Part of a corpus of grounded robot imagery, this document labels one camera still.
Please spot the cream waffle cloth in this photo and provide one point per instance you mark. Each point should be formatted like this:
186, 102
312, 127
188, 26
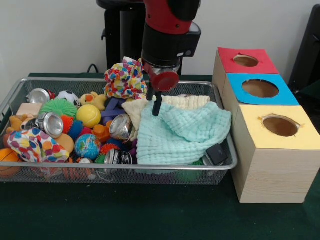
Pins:
187, 101

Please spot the blue globe ball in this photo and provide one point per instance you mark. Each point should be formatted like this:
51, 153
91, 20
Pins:
87, 147

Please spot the wooden box with three holes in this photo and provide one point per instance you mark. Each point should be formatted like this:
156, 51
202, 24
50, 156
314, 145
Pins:
275, 175

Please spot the dark green tablecloth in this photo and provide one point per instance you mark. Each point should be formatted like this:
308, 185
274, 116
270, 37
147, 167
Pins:
150, 212

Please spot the large green fuzzy ball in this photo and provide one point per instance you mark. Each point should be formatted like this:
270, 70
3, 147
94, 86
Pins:
58, 107

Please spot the silver can with red print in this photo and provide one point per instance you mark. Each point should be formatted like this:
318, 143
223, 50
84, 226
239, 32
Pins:
37, 96

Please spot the black furniture panel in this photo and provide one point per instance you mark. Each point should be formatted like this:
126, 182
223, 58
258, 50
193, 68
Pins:
310, 50

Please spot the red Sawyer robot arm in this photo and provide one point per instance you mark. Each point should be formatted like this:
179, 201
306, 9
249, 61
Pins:
172, 30

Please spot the yellow ball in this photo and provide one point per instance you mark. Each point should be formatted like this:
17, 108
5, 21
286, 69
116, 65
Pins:
88, 116

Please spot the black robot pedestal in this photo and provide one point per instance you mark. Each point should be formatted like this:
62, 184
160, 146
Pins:
125, 37

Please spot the crumpled polka dot cloth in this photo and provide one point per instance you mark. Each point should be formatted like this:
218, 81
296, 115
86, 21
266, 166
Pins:
35, 145

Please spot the neighbouring green covered table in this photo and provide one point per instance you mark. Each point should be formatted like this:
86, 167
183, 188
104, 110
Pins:
312, 95

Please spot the shallow clear mesh bin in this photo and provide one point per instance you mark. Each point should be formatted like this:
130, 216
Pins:
150, 175

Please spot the mint green waffle cloth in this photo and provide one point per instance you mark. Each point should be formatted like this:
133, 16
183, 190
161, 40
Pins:
175, 135

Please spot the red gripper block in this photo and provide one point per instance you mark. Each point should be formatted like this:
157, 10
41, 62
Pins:
165, 81

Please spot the knotted polka dot cloth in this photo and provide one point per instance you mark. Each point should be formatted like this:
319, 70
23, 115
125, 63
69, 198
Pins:
125, 80

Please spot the crushed silver can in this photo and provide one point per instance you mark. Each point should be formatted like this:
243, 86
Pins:
121, 127
53, 124

